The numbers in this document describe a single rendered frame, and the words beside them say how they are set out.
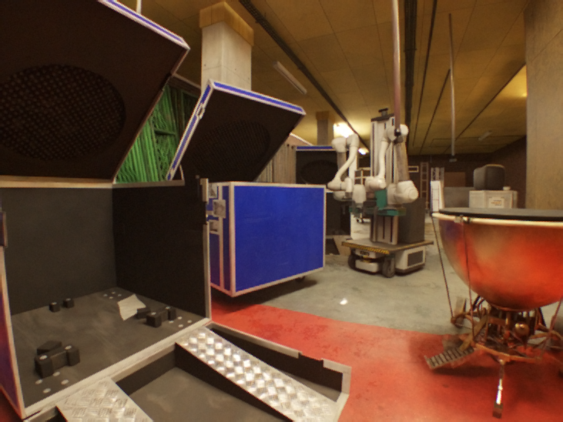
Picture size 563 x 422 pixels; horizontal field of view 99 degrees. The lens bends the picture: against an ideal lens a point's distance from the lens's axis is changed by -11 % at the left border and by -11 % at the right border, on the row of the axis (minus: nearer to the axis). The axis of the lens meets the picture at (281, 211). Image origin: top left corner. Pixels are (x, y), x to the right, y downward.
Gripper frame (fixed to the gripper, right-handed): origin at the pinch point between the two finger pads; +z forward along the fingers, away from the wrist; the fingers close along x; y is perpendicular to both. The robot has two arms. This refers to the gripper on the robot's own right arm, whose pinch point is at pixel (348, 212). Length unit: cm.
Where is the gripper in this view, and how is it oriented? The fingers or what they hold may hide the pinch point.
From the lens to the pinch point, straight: 304.5
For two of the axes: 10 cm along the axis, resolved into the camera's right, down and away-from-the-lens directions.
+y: 8.2, -0.3, 5.7
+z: 0.0, 10.0, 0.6
